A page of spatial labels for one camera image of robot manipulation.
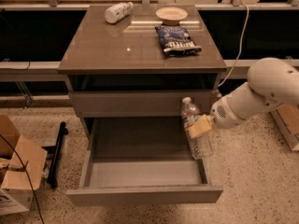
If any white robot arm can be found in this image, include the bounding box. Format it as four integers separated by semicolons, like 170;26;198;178
188;58;299;138

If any blue chip bag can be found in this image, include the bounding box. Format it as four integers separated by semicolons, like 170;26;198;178
155;25;202;56

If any open cardboard box left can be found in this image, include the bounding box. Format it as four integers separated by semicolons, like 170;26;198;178
0;114;47;216

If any grey metal railing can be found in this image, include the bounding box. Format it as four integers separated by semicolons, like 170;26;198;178
0;60;256;82

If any black metal bar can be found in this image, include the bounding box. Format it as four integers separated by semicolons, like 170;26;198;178
47;121;68;189

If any white labelled bottle lying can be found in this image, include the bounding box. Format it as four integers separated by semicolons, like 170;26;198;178
105;2;134;24

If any cardboard box right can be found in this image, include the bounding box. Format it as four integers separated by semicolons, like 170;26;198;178
272;105;299;151

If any black cable left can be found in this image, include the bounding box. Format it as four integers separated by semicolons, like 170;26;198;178
0;133;46;224

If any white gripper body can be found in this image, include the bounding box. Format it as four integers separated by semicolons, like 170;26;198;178
210;95;245;129

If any closed grey top drawer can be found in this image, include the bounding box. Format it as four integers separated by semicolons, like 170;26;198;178
69;91;218;118

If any grey drawer cabinet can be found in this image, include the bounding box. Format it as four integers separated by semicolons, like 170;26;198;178
59;6;226;133

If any beige shallow bowl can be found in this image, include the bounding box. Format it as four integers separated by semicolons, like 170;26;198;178
156;7;188;25

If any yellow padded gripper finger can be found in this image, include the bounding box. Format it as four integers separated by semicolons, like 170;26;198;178
189;115;214;138

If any open grey middle drawer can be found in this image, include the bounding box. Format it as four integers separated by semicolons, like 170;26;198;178
65;115;224;207

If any white power cable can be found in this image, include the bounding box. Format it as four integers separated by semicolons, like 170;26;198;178
218;3;251;88

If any clear plastic water bottle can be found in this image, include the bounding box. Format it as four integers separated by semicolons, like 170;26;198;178
181;97;212;160

